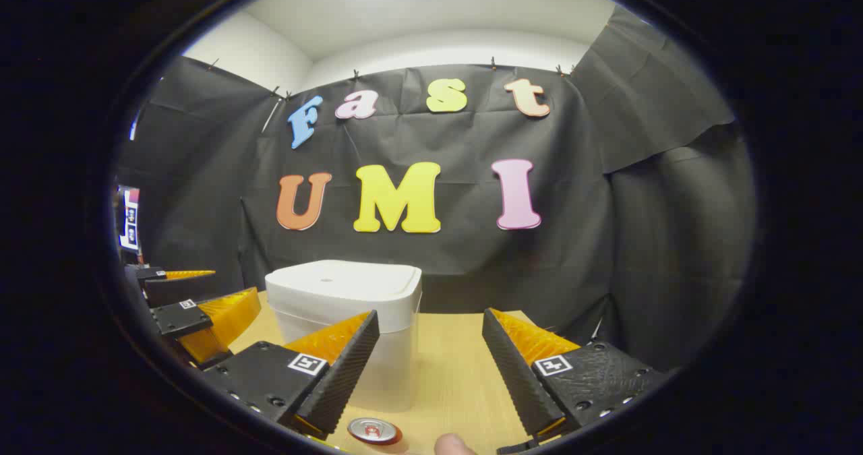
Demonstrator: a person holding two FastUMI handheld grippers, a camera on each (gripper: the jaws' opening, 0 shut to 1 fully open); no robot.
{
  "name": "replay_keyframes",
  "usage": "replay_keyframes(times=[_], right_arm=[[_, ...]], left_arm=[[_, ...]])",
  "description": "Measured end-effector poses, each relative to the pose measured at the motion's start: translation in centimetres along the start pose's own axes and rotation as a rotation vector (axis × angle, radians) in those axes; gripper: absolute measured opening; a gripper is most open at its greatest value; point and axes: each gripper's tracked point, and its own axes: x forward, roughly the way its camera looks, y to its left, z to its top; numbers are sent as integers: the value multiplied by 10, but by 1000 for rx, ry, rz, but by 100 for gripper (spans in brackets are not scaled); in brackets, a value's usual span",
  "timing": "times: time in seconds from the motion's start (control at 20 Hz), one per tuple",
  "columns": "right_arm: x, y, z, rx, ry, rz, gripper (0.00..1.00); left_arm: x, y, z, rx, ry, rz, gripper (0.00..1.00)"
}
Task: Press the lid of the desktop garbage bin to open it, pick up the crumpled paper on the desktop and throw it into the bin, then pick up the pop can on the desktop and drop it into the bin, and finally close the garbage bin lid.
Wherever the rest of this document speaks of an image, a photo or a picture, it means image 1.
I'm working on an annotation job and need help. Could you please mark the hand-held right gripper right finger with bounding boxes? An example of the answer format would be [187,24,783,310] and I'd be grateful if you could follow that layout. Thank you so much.
[481,307,675,442]

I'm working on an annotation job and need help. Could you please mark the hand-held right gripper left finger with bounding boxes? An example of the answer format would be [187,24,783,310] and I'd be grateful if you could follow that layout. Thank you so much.
[202,309,380,442]

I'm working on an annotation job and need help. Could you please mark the red pop can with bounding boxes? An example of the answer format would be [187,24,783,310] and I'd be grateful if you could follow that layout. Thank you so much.
[347,417,403,446]

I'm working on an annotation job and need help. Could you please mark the white desktop garbage bin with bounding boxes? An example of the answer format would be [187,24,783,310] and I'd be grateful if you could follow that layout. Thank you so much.
[265,260,423,413]

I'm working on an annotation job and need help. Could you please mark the wooden desktop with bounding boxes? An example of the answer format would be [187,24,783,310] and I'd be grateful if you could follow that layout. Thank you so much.
[226,292,587,455]

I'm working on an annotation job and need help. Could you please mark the computer monitor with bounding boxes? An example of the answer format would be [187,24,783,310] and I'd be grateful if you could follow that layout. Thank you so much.
[118,185,142,252]

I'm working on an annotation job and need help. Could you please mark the black backdrop cloth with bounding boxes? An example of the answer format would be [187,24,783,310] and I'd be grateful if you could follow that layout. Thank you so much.
[111,3,756,375]

